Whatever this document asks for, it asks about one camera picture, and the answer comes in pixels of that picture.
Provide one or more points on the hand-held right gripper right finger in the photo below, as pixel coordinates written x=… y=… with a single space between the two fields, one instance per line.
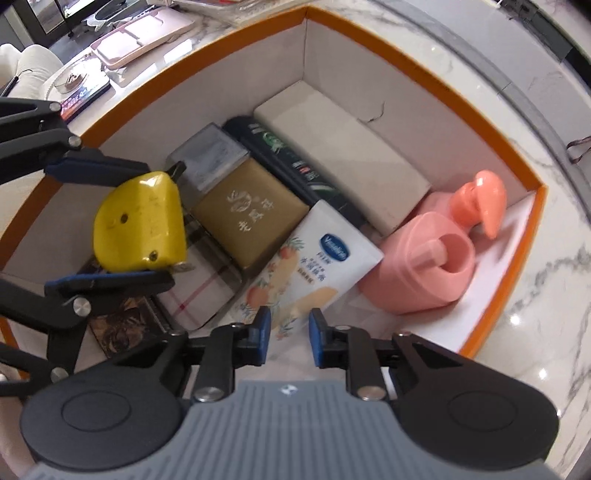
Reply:
x=317 y=337

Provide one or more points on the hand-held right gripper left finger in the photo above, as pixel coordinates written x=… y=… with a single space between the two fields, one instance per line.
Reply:
x=261 y=334

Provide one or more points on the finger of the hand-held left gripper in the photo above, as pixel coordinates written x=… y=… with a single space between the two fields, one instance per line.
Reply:
x=92 y=168
x=111 y=282

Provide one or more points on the dark illustrated card box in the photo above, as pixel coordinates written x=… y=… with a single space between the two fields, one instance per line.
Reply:
x=120 y=327

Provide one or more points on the yellow tape measure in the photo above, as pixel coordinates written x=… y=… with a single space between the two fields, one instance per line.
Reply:
x=138 y=221

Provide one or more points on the white peach-print lotion tube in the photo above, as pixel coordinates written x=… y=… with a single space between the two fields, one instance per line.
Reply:
x=314 y=267

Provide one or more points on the plaid zip case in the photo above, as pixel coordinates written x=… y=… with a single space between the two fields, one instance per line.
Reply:
x=203 y=286

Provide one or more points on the small grey-blue box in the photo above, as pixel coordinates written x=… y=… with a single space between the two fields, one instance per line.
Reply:
x=207 y=154

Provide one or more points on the gold square box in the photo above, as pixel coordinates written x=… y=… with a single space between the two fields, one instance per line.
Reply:
x=249 y=217

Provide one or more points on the black tube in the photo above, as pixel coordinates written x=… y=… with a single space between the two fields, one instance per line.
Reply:
x=286 y=157

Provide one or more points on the white rectangular box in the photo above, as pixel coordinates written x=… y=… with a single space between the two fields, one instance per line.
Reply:
x=341 y=152

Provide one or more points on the pink pump bottle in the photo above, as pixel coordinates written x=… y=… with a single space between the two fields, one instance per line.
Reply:
x=485 y=198

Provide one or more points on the orange cardboard box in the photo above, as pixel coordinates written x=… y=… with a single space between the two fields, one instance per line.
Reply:
x=346 y=60

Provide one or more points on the glass dish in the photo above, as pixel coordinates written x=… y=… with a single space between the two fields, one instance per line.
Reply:
x=78 y=87

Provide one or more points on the cream cushioned chair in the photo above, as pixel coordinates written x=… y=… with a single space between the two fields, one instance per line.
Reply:
x=27 y=69

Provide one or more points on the pink tray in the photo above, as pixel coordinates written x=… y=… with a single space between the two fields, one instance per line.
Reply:
x=138 y=39

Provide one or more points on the stack of books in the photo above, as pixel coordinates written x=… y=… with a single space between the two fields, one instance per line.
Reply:
x=221 y=11

